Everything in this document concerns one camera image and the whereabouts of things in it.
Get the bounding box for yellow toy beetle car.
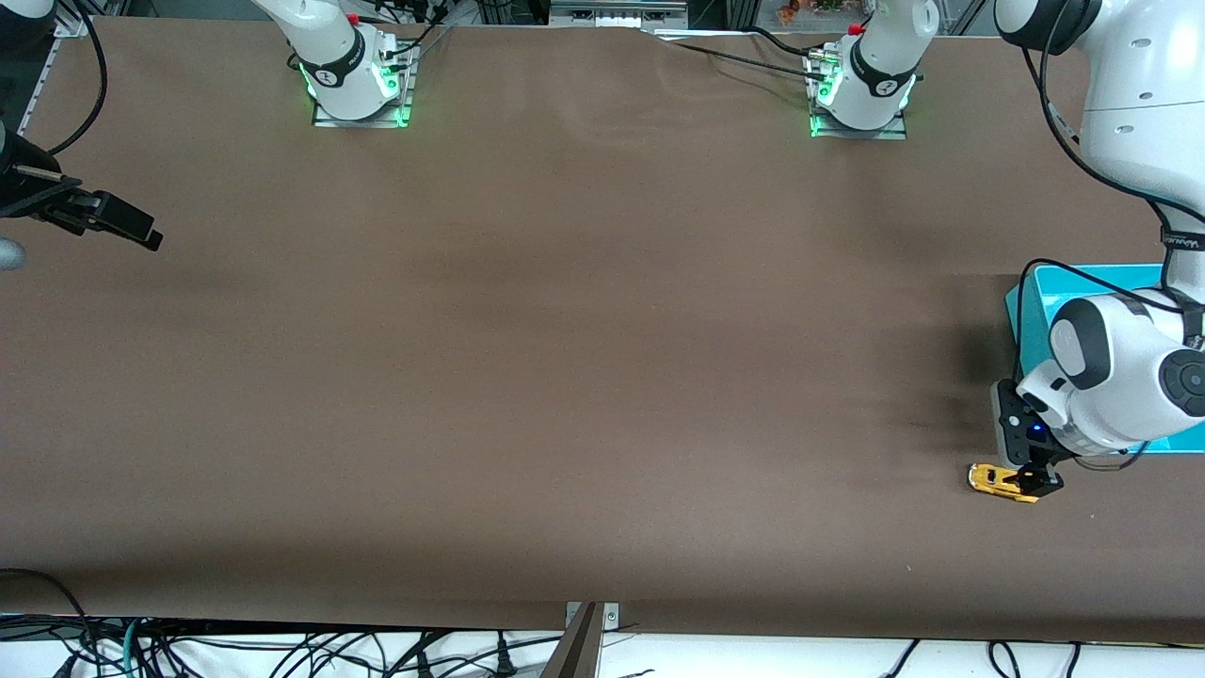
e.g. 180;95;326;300
967;462;1042;505

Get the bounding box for turquoise plastic bin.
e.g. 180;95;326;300
1004;263;1205;455

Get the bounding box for dark angled support strut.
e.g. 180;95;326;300
540;603;604;678

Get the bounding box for colourful background clutter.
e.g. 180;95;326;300
776;0;875;25

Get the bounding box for grey power strip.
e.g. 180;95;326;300
549;0;690;28

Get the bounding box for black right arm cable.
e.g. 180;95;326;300
47;0;107;157

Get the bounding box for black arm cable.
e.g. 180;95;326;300
47;0;107;157
1015;42;1205;472

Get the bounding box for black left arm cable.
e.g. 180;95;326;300
1015;42;1205;472

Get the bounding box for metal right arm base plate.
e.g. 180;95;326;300
312;41;416;129

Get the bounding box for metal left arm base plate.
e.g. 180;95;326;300
807;49;910;141

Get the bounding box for black looped floor cable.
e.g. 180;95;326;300
0;568;100;678

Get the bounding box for black base power cable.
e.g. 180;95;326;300
645;26;831;84

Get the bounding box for black tangled floor cables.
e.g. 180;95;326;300
141;629;566;678

